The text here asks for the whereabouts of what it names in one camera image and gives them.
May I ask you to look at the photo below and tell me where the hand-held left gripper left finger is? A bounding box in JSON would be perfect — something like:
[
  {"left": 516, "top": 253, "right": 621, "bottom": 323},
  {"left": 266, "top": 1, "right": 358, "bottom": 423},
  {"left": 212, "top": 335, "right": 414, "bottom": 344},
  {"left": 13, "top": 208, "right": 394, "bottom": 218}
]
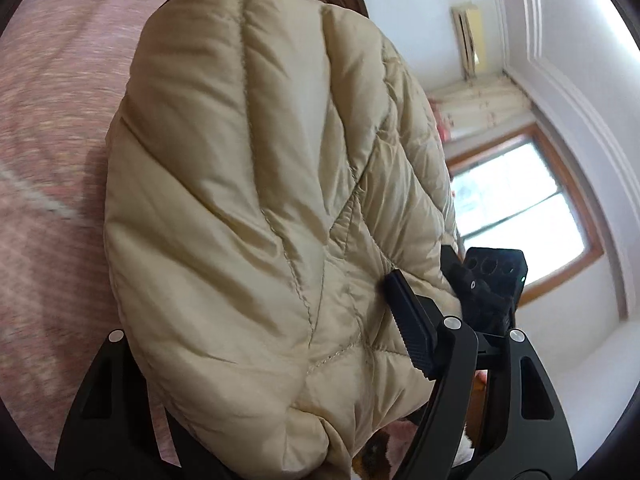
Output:
[{"left": 54, "top": 330, "right": 187, "bottom": 480}]

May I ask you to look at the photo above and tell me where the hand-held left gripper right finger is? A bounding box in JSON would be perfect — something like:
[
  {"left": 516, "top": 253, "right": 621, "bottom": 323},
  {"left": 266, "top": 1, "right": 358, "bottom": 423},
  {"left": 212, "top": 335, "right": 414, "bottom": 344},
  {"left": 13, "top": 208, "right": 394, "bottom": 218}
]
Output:
[{"left": 384, "top": 269, "right": 578, "bottom": 480}]

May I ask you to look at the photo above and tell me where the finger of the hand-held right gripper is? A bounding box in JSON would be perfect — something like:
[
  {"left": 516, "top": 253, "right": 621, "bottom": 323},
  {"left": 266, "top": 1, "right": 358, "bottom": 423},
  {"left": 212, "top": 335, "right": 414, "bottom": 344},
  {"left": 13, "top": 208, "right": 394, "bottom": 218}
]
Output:
[{"left": 440, "top": 244, "right": 464, "bottom": 293}]

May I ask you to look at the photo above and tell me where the beige down jacket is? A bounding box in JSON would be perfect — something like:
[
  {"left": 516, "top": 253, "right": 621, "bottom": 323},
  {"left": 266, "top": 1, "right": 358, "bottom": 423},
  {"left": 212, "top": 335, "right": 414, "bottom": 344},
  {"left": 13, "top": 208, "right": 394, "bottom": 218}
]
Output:
[{"left": 102, "top": 0, "right": 463, "bottom": 480}]

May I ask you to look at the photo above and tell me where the wooden framed window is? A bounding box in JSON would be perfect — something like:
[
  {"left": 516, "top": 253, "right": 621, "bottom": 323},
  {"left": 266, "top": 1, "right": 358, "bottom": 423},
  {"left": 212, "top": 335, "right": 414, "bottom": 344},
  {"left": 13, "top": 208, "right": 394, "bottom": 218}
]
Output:
[{"left": 445, "top": 125, "right": 606, "bottom": 306}]

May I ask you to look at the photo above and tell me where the brown and white cloth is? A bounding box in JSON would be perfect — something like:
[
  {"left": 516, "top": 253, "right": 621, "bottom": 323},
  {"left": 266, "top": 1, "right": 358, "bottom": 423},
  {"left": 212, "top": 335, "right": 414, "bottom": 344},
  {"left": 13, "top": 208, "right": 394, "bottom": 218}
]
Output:
[{"left": 350, "top": 422, "right": 476, "bottom": 480}]

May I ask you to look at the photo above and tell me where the cream floral curtain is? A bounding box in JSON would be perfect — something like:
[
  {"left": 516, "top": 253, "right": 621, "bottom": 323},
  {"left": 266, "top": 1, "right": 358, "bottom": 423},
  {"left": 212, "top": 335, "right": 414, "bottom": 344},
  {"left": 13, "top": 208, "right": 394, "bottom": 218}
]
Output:
[{"left": 425, "top": 72, "right": 533, "bottom": 143}]

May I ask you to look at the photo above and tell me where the covered wall air conditioner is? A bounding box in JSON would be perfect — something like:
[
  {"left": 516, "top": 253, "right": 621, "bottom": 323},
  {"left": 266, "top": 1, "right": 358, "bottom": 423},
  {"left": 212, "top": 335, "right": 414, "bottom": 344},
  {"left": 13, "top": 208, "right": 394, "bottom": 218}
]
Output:
[{"left": 450, "top": 2, "right": 488, "bottom": 81}]

